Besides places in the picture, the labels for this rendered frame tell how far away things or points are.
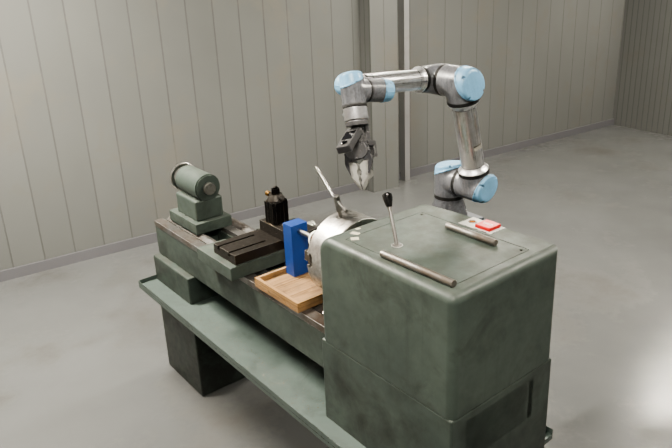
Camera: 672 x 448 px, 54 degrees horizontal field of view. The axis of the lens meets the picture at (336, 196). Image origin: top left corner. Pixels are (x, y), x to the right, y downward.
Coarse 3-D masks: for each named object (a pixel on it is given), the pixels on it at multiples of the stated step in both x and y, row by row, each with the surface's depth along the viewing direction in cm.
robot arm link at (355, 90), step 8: (344, 72) 201; (352, 72) 200; (360, 72) 201; (344, 80) 201; (352, 80) 200; (360, 80) 201; (344, 88) 201; (352, 88) 200; (360, 88) 201; (368, 88) 203; (344, 96) 201; (352, 96) 200; (360, 96) 200; (368, 96) 204; (344, 104) 201; (352, 104) 200; (360, 104) 200
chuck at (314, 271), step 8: (336, 216) 236; (352, 216) 234; (320, 224) 235; (328, 224) 233; (336, 224) 232; (320, 232) 233; (328, 232) 231; (312, 240) 234; (320, 240) 231; (312, 248) 233; (312, 256) 233; (312, 264) 233; (320, 264) 229; (312, 272) 235; (320, 272) 230; (312, 280) 240; (320, 280) 233
